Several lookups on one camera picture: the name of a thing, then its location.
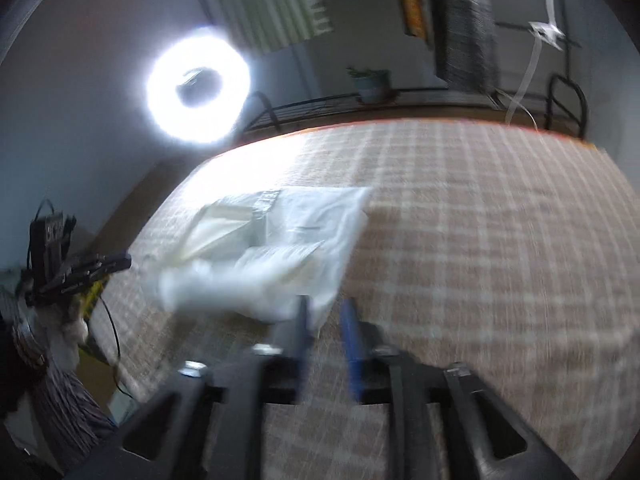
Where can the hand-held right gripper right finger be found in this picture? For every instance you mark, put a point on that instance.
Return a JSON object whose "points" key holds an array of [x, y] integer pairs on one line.
{"points": [[352, 355]]}

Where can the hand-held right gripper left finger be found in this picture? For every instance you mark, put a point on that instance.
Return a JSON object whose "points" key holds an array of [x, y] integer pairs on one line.
{"points": [[304, 355]]}

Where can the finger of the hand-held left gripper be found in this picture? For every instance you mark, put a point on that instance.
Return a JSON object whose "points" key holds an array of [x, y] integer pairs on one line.
{"points": [[100, 261], [82, 280]]}

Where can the white shirt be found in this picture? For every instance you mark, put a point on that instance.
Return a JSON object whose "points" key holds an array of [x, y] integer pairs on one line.
{"points": [[300, 230]]}

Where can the person's left hand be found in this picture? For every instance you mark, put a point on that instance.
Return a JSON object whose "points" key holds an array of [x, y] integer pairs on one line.
{"points": [[70, 330]]}

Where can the checked bed sheet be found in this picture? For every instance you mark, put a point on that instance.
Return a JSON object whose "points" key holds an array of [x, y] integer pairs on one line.
{"points": [[475, 240]]}

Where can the potted plant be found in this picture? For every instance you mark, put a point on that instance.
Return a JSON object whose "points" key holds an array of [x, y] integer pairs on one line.
{"points": [[372, 87]]}

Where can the striped window curtain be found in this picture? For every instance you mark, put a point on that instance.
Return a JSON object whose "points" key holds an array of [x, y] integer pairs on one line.
{"points": [[265, 5]]}

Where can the dark checked hanging cloth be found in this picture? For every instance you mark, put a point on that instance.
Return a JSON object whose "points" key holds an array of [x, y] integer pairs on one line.
{"points": [[465, 25]]}

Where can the black metal bed frame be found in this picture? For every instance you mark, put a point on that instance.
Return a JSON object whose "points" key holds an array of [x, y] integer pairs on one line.
{"points": [[310, 110]]}

